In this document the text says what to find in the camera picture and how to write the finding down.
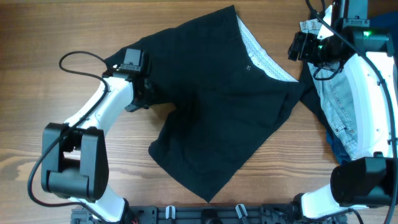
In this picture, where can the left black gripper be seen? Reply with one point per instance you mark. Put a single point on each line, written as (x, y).
(151, 91)

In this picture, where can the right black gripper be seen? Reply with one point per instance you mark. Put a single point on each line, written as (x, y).
(307, 40)

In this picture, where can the black shorts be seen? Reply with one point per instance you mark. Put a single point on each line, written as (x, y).
(225, 106)

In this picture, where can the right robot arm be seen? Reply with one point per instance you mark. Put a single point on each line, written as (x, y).
(350, 68)

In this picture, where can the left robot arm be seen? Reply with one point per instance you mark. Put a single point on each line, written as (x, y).
(74, 162)

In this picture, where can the light blue denim shorts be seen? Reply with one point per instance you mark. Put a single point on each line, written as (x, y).
(337, 104)

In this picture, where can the dark blue garment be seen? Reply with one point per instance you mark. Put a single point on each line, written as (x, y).
(387, 21)

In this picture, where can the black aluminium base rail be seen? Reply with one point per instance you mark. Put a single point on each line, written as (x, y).
(264, 214)

